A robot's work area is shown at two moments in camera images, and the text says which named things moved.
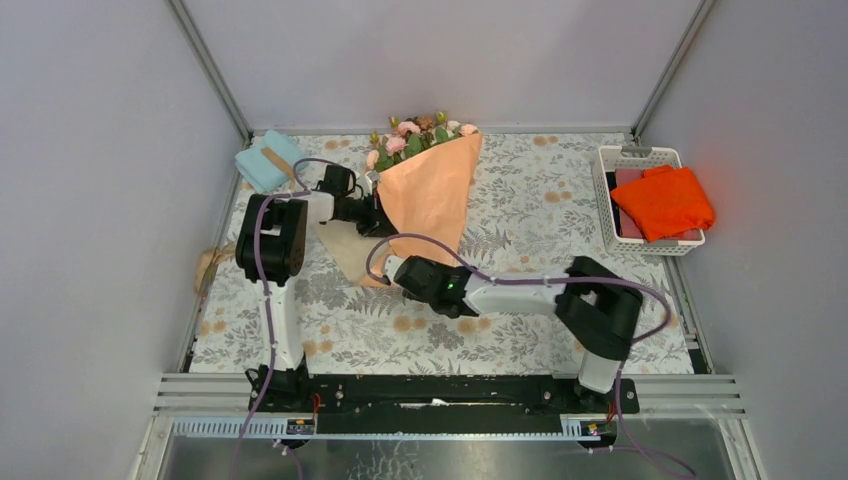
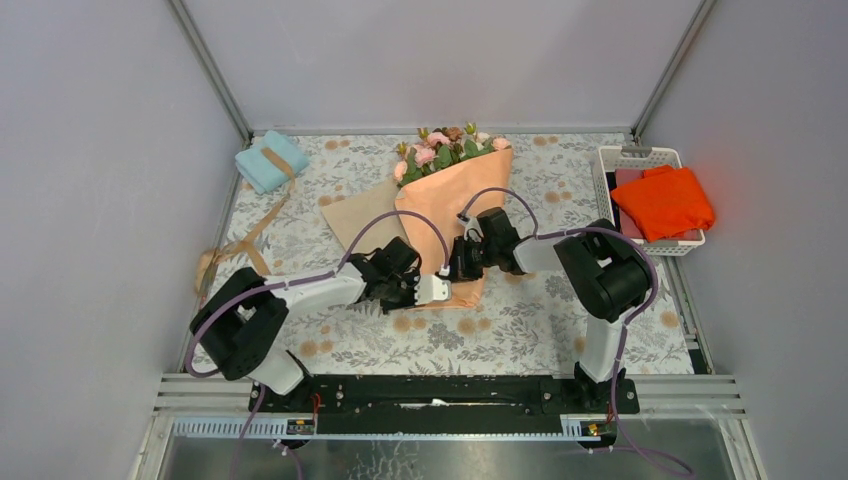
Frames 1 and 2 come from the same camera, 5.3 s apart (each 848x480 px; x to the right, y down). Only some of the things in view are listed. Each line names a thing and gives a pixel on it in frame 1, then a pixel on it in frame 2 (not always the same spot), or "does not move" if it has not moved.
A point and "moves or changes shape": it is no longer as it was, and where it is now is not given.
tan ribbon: x=223 y=251 does not move
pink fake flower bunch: x=414 y=135 to x=442 y=148
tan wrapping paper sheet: x=426 y=199 moves or changes shape
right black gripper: x=447 y=269 to x=459 y=268
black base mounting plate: x=442 y=404 does not move
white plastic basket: x=632 y=157 does not move
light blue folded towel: x=260 y=172 does not move
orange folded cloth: x=667 y=202 does not move
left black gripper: x=376 y=222 to x=411 y=280
